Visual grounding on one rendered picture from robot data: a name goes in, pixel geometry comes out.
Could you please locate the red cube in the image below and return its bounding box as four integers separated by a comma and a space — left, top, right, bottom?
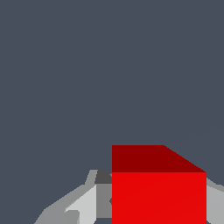
111, 144, 207, 224

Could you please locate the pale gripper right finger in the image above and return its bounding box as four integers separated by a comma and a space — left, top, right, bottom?
206, 178, 224, 224

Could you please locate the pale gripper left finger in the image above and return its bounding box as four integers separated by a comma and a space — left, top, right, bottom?
34, 169, 113, 224

